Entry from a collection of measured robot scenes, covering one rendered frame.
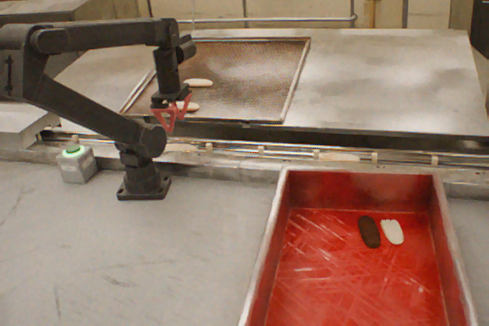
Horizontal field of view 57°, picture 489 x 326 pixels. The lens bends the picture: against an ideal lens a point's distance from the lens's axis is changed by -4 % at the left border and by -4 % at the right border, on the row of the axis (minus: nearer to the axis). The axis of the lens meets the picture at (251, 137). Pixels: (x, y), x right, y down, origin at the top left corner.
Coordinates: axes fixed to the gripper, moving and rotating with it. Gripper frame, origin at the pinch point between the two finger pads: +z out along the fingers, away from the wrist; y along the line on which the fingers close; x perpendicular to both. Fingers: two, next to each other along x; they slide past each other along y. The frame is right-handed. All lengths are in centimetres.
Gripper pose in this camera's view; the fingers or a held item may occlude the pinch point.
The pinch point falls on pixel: (175, 122)
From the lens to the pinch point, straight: 123.6
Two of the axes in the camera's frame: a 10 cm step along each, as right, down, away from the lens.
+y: 2.7, -4.5, 8.5
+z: 0.8, 8.9, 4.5
